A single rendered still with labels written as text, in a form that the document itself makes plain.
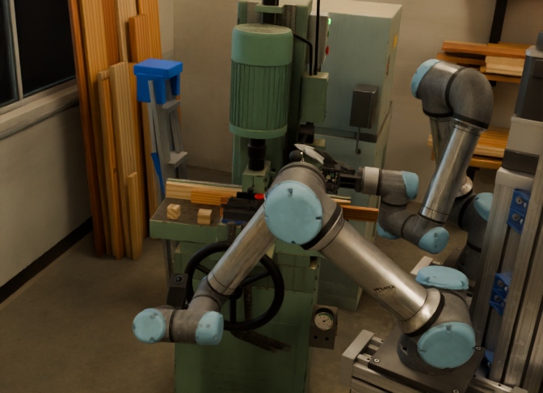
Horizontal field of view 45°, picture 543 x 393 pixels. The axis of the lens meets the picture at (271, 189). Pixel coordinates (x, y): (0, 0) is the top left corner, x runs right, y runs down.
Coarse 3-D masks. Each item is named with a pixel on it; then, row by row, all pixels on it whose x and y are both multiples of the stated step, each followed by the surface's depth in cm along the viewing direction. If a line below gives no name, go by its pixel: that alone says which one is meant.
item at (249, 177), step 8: (248, 168) 205; (264, 168) 206; (248, 176) 201; (256, 176) 200; (264, 176) 200; (248, 184) 202; (256, 184) 201; (264, 184) 202; (256, 192) 202; (264, 192) 204
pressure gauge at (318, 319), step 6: (318, 312) 196; (324, 312) 195; (330, 312) 196; (318, 318) 196; (324, 318) 196; (330, 318) 195; (318, 324) 197; (324, 324) 197; (330, 324) 196; (324, 330) 200
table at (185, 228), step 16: (160, 208) 206; (192, 208) 208; (208, 208) 208; (160, 224) 198; (176, 224) 197; (192, 224) 197; (192, 240) 199; (208, 240) 198; (272, 256) 190; (320, 256) 195
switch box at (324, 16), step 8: (312, 16) 211; (320, 16) 211; (328, 16) 213; (312, 24) 212; (320, 24) 212; (312, 32) 213; (320, 32) 213; (312, 40) 214; (320, 40) 214; (320, 48) 214; (320, 56) 215; (320, 64) 217
